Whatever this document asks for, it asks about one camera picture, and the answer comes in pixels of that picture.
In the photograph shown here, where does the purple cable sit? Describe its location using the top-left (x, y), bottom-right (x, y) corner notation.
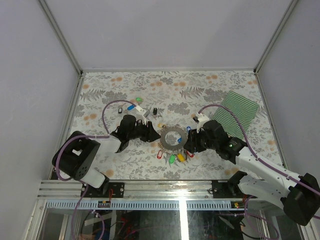
top-left (198, 104), bottom-right (320, 197)
top-left (55, 99), bottom-right (138, 181)

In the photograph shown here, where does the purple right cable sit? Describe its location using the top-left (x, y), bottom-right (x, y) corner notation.
top-left (198, 104), bottom-right (320, 197)

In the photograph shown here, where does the red key tag on ring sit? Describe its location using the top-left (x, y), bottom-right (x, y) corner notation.
top-left (156, 150), bottom-right (164, 160)

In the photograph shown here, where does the small red key tag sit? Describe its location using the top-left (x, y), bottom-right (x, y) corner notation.
top-left (185, 151), bottom-right (194, 158)

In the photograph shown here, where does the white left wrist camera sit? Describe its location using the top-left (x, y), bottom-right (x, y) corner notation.
top-left (134, 105), bottom-right (150, 125)

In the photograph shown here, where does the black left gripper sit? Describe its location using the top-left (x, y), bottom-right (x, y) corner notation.
top-left (128, 119), bottom-right (162, 143)

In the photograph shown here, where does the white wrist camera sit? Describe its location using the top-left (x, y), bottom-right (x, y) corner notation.
top-left (134, 105), bottom-right (150, 125)
top-left (192, 113), bottom-right (211, 133)

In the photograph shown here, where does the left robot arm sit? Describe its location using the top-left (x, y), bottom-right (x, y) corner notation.
top-left (52, 114), bottom-right (161, 198)

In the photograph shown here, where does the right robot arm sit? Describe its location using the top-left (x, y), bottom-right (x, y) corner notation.
top-left (184, 116), bottom-right (320, 226)

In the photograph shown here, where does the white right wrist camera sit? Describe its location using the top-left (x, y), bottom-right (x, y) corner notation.
top-left (192, 113), bottom-right (211, 133)

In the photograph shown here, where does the aluminium front rail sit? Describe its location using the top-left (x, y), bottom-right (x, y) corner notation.
top-left (37, 180), bottom-right (246, 211)

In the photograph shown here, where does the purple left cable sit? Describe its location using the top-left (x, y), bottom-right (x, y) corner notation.
top-left (55, 99), bottom-right (138, 181)

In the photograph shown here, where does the green striped cloth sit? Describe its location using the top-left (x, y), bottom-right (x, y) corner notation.
top-left (212, 91), bottom-right (259, 140)

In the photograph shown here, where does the blue key tag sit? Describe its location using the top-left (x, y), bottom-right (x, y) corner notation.
top-left (127, 105), bottom-right (135, 111)

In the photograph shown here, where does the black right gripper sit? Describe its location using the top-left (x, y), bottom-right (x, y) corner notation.
top-left (183, 126), bottom-right (219, 154)

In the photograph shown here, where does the floral table mat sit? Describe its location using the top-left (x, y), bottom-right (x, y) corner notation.
top-left (69, 70), bottom-right (282, 180)

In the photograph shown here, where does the green key tag on ring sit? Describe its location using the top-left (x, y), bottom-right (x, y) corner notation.
top-left (169, 154), bottom-right (176, 164)

